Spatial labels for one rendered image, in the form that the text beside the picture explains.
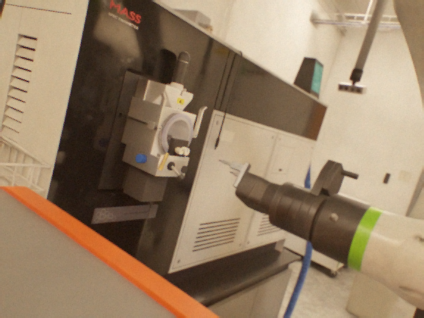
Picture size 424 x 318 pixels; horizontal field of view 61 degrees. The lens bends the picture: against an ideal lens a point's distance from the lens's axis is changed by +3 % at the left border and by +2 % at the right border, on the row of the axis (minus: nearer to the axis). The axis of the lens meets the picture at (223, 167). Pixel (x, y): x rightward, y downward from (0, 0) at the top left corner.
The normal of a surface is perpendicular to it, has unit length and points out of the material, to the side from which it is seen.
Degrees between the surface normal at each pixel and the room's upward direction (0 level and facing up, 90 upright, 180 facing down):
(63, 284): 0
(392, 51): 90
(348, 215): 55
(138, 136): 90
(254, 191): 68
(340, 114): 90
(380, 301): 93
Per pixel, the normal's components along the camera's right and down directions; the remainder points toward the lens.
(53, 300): 0.27, -0.95
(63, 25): -0.56, -0.04
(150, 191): 0.78, 0.30
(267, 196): -0.54, -0.47
